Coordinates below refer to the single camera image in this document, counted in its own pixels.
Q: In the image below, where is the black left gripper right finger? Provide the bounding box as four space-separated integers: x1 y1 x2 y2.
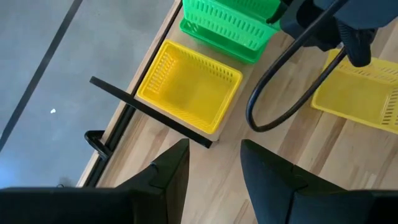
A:
241 139 346 224

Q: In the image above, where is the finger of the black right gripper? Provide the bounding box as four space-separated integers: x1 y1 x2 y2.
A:
338 23 376 68
266 1 289 25

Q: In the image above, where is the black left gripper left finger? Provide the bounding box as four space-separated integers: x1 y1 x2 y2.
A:
116 138 190 224

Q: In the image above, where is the yellow slotted plastic basket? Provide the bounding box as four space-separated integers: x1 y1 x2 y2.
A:
136 39 243 135
310 48 398 135

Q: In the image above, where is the black table clamp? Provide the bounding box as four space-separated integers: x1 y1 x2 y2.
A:
83 129 113 161

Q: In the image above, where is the black table frame rail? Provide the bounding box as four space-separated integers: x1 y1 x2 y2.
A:
81 0 184 188

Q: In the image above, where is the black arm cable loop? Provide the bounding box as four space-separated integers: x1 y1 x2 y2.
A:
245 0 351 133

